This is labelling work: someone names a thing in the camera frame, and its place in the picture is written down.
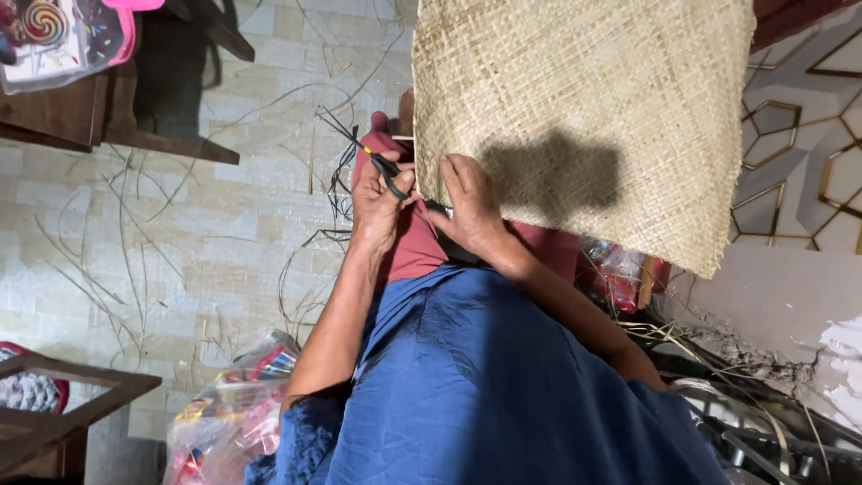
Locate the person's right hand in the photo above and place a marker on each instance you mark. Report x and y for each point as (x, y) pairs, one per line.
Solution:
(474, 217)

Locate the person's left hand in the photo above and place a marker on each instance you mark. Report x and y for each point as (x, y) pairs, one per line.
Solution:
(374, 214)

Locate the person's left fingers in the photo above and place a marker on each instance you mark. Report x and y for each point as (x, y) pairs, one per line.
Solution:
(385, 174)

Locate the black cutting tool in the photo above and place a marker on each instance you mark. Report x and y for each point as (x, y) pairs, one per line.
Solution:
(381, 161)

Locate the woven straw mat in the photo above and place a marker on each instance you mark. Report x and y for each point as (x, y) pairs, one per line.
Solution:
(579, 87)

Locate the bundle of black strips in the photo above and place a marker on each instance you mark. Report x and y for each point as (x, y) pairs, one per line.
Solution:
(342, 188)

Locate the person's foot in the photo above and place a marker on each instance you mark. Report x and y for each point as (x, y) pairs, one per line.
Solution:
(406, 111)

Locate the person's red trousers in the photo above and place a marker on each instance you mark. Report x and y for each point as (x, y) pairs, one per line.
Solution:
(417, 242)

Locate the person's blue shirt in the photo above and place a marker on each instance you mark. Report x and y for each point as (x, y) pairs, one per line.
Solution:
(485, 391)

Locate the dark wooden table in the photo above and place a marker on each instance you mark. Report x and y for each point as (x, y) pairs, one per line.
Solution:
(155, 101)

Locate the red plastic packet bag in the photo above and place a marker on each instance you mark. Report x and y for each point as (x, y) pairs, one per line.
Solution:
(616, 279)

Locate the loose straw strips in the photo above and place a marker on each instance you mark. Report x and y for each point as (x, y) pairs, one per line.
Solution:
(128, 269)

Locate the clear bag of snack packets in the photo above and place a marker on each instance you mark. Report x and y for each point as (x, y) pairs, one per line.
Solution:
(229, 417)

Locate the pink plastic piece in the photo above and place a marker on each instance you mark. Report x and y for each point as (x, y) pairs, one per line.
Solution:
(135, 3)

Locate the colourful lollipop print bag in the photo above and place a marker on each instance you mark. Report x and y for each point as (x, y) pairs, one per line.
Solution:
(54, 40)

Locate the crocheted yarn piece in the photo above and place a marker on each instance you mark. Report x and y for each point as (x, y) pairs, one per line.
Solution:
(30, 391)

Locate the dark red cloth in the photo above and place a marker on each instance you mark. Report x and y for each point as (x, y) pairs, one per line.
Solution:
(788, 17)

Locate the heap of metal parts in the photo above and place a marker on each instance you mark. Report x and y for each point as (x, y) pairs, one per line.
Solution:
(761, 417)

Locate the wooden stool frame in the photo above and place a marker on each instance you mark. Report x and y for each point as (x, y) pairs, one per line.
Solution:
(74, 411)

